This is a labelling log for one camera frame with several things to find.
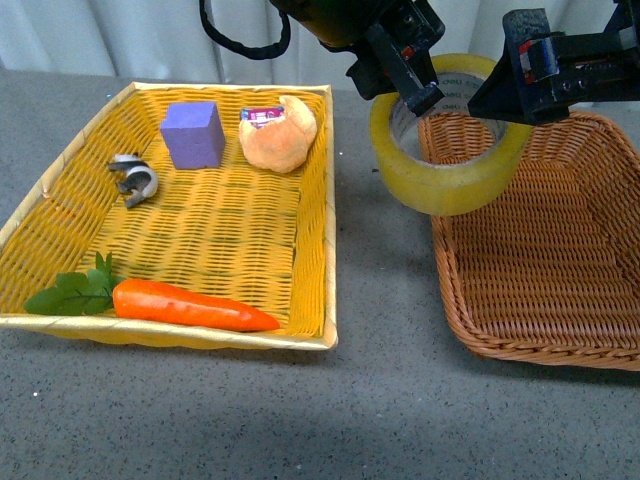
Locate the toy croissant bread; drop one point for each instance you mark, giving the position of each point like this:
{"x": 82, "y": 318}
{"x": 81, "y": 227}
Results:
{"x": 280, "y": 144}

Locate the yellow packing tape roll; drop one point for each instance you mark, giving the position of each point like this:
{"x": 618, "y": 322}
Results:
{"x": 495, "y": 147}

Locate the purple foam block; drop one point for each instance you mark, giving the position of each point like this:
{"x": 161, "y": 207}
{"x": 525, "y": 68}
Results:
{"x": 193, "y": 135}

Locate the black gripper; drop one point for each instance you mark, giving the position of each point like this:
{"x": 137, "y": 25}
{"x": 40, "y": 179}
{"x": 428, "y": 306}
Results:
{"x": 390, "y": 39}

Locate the black white animal figurine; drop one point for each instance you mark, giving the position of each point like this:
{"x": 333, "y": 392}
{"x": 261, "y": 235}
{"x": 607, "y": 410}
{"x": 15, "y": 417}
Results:
{"x": 140, "y": 182}

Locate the small purple can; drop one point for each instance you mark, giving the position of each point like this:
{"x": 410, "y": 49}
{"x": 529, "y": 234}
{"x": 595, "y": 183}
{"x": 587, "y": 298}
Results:
{"x": 258, "y": 117}

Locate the orange toy carrot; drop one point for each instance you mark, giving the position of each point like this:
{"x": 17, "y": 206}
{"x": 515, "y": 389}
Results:
{"x": 99, "y": 290}

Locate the yellow woven basket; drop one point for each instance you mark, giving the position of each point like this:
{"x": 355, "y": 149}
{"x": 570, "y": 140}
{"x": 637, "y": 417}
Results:
{"x": 235, "y": 231}

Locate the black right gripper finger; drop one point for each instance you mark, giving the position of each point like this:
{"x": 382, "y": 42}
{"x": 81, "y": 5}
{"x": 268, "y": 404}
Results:
{"x": 542, "y": 73}

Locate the brown wicker basket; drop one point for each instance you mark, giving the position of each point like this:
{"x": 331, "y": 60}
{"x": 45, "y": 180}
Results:
{"x": 548, "y": 272}

